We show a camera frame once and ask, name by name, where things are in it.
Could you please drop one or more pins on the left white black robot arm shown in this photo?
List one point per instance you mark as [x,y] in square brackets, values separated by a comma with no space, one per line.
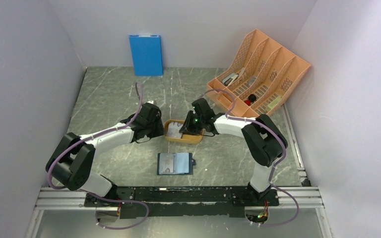
[72,160]

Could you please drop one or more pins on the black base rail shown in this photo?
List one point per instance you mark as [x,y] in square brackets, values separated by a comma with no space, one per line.
[136,202]

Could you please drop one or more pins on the grey stapler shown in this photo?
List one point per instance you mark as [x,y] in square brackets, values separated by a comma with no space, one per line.
[230,78]

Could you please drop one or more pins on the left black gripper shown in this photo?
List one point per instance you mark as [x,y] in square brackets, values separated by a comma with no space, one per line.
[159,129]

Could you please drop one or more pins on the silver VIP card stack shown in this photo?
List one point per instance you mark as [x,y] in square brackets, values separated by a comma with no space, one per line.
[173,129]

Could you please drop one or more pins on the red black stamp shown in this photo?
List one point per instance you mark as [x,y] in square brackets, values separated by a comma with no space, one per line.
[250,100]

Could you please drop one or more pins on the navy blue card holder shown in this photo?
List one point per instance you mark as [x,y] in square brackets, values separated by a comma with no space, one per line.
[183,164]

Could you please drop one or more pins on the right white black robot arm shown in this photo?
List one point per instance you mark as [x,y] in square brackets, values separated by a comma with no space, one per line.
[264,140]

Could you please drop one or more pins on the grey item in organizer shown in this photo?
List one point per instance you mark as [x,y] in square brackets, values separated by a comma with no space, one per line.
[251,81]

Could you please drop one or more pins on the orange oval tray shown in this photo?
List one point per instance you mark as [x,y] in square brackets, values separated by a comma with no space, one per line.
[186,138]

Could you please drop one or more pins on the green sticky note pad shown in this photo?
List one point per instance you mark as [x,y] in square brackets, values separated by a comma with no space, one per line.
[272,103]

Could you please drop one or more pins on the blue folder box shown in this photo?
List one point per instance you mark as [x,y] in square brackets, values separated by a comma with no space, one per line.
[146,55]

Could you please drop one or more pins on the orange desk file organizer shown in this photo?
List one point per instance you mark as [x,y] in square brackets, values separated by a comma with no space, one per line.
[277,69]

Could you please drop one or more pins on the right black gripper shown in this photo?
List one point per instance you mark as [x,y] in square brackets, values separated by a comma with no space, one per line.
[187,127]

